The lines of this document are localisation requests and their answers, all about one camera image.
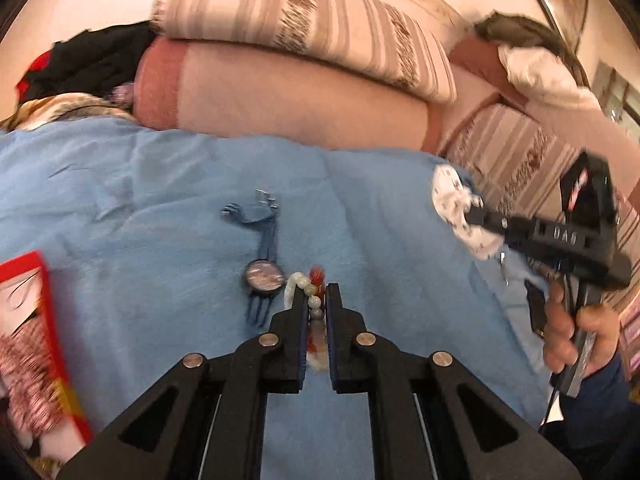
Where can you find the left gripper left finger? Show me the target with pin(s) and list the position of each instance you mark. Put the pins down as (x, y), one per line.
(205, 418)

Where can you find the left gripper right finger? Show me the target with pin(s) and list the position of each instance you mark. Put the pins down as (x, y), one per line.
(430, 417)

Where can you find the white black-dotted scrunchie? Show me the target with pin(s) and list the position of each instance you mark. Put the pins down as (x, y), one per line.
(452, 200)

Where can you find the red box lid tray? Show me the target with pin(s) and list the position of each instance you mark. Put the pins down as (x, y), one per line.
(26, 293)

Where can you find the person's right forearm blue sleeve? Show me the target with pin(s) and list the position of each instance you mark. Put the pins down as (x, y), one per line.
(599, 431)

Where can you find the person's right hand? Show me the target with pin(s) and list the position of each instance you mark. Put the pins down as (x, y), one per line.
(559, 349)

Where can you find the silver hair clip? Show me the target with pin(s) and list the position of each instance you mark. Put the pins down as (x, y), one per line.
(502, 266)

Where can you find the right striped floral cushion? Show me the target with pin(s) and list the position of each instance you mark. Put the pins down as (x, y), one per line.
(516, 164)

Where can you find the blue striped ribbon medal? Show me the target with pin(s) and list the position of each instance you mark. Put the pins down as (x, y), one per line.
(262, 277)

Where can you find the white cloth on bolster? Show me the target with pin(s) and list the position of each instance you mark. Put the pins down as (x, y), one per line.
(540, 75)

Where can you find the red white plaid scrunchie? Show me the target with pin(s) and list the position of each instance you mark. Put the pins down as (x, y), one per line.
(25, 366)

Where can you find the dark olive cloth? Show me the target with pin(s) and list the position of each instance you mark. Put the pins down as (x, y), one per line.
(519, 31)

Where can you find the beige patterned cloth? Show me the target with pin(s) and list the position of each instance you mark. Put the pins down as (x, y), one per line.
(34, 114)

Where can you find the black and red clothes pile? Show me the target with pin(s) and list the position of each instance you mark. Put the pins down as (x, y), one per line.
(94, 62)

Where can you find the long striped floral cushion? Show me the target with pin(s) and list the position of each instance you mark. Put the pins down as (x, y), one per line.
(368, 37)

